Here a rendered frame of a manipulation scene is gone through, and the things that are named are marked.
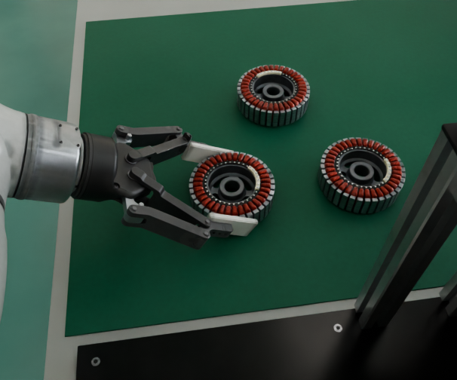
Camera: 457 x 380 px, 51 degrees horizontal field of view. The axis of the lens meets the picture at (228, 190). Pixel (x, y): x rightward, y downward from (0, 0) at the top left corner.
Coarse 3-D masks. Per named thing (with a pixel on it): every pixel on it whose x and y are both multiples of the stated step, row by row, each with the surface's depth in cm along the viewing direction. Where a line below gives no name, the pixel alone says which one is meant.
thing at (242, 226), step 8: (208, 216) 57; (216, 216) 57; (224, 216) 58; (232, 216) 58; (232, 224) 59; (240, 224) 59; (248, 224) 60; (256, 224) 60; (232, 232) 60; (240, 232) 61; (248, 232) 61
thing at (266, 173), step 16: (208, 160) 65; (224, 160) 65; (240, 160) 65; (256, 160) 65; (192, 176) 64; (208, 176) 64; (224, 176) 66; (240, 176) 66; (256, 176) 63; (272, 176) 63; (192, 192) 62; (208, 192) 62; (224, 192) 63; (240, 192) 63; (256, 192) 62; (272, 192) 62; (208, 208) 60; (224, 208) 60; (240, 208) 60; (256, 208) 60
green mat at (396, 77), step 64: (384, 0) 95; (448, 0) 95; (128, 64) 83; (192, 64) 83; (256, 64) 83; (320, 64) 83; (384, 64) 83; (448, 64) 83; (192, 128) 73; (256, 128) 73; (320, 128) 73; (384, 128) 73; (320, 192) 66; (128, 256) 60; (192, 256) 60; (256, 256) 60; (320, 256) 60; (448, 256) 60; (128, 320) 55
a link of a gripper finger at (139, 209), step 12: (132, 204) 52; (132, 216) 52; (144, 216) 52; (156, 216) 53; (168, 216) 53; (144, 228) 54; (156, 228) 54; (168, 228) 54; (180, 228) 53; (192, 228) 54; (180, 240) 55; (192, 240) 55; (204, 240) 55
